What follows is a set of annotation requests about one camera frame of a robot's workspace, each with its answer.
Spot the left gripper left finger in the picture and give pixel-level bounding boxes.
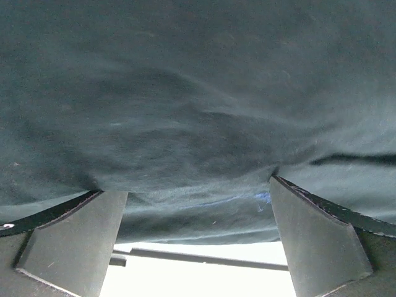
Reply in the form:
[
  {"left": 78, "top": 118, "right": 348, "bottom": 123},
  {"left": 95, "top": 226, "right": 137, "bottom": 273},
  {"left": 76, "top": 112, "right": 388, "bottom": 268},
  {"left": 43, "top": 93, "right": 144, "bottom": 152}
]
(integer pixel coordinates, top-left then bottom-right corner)
[{"left": 1, "top": 191, "right": 127, "bottom": 297}]

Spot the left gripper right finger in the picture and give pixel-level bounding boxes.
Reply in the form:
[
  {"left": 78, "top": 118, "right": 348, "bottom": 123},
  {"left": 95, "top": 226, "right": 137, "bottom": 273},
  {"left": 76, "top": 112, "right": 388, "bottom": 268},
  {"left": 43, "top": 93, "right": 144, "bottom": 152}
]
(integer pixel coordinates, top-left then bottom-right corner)
[{"left": 270, "top": 176, "right": 395, "bottom": 296}]

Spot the black t-shirt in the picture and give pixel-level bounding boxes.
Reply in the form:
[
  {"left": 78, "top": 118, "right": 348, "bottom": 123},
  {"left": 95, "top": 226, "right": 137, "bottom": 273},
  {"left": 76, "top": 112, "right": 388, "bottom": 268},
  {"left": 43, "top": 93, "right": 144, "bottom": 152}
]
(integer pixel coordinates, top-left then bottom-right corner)
[{"left": 1, "top": 1, "right": 395, "bottom": 245}]

